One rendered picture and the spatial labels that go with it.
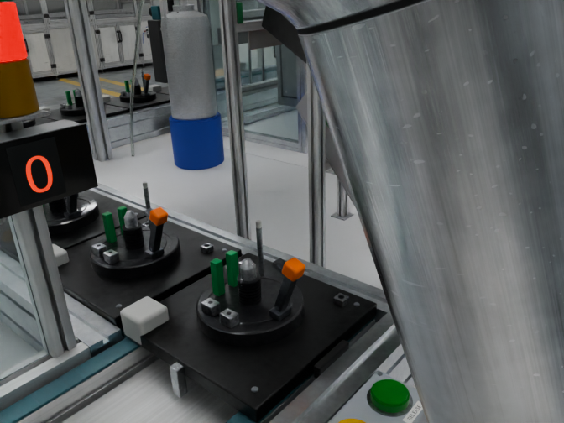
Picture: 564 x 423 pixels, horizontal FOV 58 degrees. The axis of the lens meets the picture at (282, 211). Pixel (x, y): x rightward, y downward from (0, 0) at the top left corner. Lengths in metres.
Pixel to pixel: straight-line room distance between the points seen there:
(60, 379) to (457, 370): 0.57
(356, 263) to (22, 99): 0.68
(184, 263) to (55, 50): 8.98
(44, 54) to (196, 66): 8.20
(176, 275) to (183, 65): 0.84
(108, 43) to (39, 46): 1.19
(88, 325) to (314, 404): 0.33
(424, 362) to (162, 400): 0.51
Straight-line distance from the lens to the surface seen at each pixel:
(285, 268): 0.59
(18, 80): 0.55
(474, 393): 0.18
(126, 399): 0.68
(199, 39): 1.51
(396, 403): 0.57
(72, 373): 0.69
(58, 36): 9.73
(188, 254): 0.85
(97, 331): 0.74
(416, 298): 0.16
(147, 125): 1.96
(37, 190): 0.57
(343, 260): 1.03
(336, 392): 0.59
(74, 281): 0.83
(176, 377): 0.63
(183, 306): 0.72
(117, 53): 10.13
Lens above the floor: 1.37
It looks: 24 degrees down
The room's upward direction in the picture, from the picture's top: 2 degrees counter-clockwise
